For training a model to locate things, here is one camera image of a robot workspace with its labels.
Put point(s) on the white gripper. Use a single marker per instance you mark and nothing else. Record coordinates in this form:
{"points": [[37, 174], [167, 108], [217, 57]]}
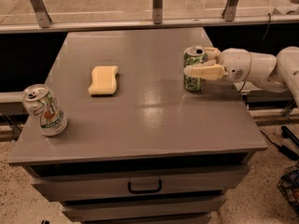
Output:
{"points": [[235, 64]]}

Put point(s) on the green soda can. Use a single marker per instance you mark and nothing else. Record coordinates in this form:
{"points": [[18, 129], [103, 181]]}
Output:
{"points": [[193, 55]]}

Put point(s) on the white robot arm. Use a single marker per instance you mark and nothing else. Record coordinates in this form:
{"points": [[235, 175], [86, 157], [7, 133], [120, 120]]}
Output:
{"points": [[265, 71]]}

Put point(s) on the white 7up soda can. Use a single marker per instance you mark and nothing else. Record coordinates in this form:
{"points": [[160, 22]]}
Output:
{"points": [[40, 103]]}

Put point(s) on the grey drawer cabinet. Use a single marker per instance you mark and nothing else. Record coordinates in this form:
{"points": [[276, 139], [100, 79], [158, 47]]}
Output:
{"points": [[149, 129]]}

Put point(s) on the yellow sponge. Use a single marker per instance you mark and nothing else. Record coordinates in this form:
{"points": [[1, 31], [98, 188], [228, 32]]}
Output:
{"points": [[104, 80]]}

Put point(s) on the black wire basket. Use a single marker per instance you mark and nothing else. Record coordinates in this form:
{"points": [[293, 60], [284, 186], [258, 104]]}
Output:
{"points": [[288, 185]]}

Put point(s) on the black drawer handle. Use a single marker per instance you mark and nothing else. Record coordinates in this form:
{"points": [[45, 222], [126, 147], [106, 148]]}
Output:
{"points": [[144, 187]]}

